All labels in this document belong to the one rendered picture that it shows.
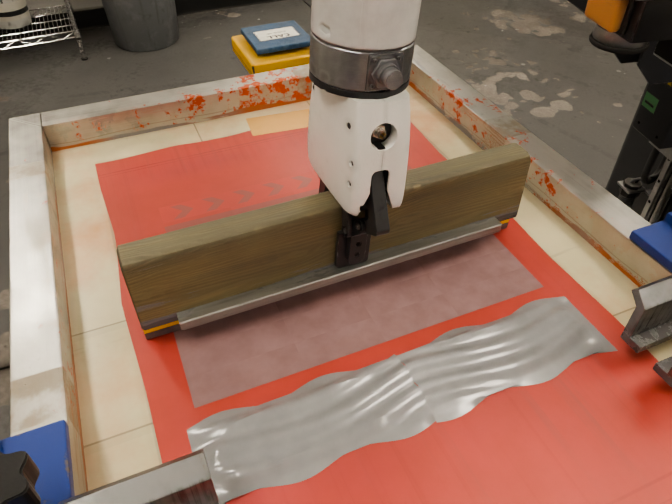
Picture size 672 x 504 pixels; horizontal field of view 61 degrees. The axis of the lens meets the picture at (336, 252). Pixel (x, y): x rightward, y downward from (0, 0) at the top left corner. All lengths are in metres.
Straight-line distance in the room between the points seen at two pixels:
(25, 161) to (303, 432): 0.46
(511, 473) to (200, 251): 0.29
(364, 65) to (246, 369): 0.26
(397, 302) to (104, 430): 0.27
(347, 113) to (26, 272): 0.33
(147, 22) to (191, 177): 2.84
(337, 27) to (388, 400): 0.28
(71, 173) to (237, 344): 0.35
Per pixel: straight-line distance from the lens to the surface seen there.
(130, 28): 3.55
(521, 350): 0.52
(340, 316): 0.52
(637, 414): 0.52
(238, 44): 1.05
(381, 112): 0.41
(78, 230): 0.67
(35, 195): 0.68
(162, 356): 0.52
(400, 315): 0.53
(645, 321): 0.52
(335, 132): 0.44
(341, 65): 0.40
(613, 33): 0.85
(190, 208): 0.66
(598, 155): 2.73
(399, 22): 0.40
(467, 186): 0.55
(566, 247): 0.64
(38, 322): 0.53
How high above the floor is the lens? 1.35
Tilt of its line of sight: 43 degrees down
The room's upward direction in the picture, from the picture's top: straight up
